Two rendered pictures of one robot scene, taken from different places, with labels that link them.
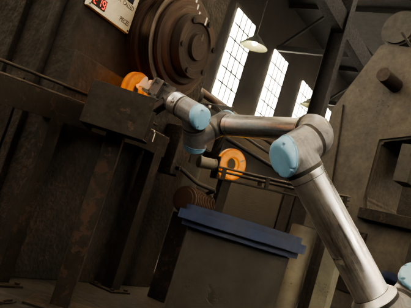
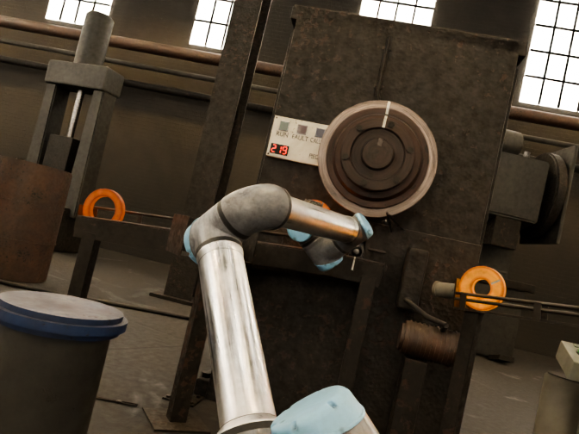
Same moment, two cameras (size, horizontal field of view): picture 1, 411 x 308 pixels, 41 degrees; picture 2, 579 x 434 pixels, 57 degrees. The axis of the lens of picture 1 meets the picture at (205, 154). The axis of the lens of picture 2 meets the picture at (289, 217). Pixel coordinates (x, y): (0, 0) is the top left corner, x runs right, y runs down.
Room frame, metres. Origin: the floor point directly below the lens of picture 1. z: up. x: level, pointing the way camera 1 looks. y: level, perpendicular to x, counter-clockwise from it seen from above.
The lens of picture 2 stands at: (1.27, -1.56, 0.69)
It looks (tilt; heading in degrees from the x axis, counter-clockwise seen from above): 3 degrees up; 67
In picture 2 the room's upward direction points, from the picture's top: 13 degrees clockwise
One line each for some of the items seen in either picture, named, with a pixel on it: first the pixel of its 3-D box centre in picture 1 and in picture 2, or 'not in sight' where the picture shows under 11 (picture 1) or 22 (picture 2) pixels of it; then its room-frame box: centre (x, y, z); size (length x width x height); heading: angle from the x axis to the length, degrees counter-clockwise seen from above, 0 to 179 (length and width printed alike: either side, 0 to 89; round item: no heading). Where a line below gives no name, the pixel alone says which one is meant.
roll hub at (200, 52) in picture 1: (194, 46); (377, 154); (2.32, 0.19, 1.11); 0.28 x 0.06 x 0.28; 148
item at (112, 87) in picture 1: (93, 200); (192, 320); (1.80, 0.31, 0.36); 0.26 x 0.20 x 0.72; 3
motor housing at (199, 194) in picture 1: (181, 244); (418, 399); (2.58, -0.02, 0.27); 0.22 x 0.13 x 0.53; 148
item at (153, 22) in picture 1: (176, 44); (376, 159); (2.37, 0.27, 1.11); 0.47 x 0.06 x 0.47; 148
